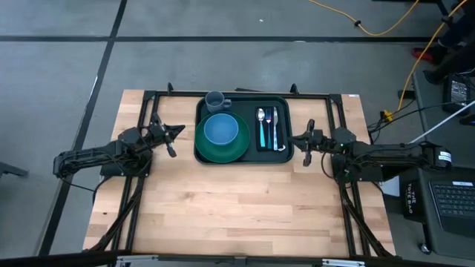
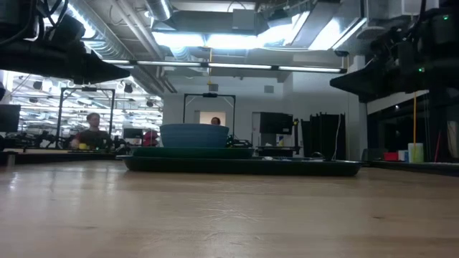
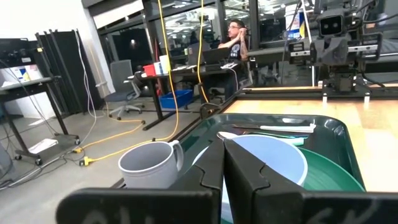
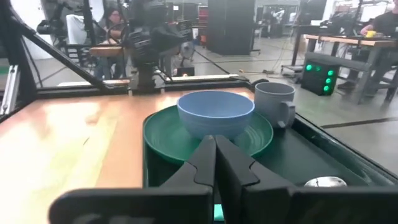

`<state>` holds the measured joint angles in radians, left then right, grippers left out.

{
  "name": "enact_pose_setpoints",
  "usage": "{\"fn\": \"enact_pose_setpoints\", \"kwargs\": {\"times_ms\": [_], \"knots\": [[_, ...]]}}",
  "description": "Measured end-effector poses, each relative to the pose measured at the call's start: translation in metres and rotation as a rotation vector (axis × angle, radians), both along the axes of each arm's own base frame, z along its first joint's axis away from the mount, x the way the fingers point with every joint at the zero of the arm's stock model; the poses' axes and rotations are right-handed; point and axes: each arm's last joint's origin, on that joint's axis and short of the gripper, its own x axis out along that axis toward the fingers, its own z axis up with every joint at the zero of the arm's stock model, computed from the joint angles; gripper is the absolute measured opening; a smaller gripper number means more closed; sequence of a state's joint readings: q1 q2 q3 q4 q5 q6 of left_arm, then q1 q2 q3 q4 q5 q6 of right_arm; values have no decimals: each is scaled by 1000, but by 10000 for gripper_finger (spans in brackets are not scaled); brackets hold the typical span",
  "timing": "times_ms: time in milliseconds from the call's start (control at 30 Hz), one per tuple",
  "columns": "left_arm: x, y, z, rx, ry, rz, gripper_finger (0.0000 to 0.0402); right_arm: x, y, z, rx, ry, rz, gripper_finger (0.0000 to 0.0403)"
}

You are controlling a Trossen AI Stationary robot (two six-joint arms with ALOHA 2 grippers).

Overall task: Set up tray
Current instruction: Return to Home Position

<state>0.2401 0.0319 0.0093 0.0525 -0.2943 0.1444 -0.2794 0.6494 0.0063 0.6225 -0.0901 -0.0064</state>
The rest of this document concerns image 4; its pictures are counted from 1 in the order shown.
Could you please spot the black box with red lights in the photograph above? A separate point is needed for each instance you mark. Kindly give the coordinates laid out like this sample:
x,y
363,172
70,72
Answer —
x,y
185,71

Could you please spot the grey mug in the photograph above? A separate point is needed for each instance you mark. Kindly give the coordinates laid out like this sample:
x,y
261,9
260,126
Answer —
x,y
273,102

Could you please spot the blue bowl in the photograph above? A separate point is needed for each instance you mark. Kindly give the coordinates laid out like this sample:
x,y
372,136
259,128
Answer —
x,y
214,115

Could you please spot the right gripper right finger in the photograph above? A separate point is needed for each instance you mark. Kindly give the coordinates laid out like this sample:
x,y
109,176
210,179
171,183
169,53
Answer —
x,y
295,207

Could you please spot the wooden workbench with black legs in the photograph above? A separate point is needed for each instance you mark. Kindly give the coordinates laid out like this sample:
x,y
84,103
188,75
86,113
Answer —
x,y
351,42

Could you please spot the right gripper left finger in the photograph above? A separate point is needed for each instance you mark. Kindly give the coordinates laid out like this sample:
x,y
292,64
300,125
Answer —
x,y
140,207

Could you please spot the yellow object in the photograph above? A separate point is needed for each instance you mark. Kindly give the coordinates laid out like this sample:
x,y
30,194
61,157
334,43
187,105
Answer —
x,y
370,34

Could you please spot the black aluminium table frame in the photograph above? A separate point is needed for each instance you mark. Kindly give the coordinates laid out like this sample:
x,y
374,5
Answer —
x,y
62,56

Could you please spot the black cabinet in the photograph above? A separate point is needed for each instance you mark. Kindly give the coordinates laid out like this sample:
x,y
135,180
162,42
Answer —
x,y
231,25

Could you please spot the silver aluminium bracket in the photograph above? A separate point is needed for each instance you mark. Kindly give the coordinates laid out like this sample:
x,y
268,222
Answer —
x,y
11,90

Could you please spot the green plate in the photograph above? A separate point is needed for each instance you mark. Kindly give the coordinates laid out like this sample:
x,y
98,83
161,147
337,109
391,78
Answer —
x,y
164,133

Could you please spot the person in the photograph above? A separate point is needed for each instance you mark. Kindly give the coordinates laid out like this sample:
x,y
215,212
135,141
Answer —
x,y
387,21
113,40

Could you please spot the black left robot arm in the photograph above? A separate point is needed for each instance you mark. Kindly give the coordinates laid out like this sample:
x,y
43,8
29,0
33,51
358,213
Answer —
x,y
146,46

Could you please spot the dark green plastic tray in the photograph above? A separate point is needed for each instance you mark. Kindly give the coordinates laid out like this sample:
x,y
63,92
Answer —
x,y
298,155

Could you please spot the black box with green lights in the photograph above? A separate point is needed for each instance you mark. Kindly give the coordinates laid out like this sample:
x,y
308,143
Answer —
x,y
320,77

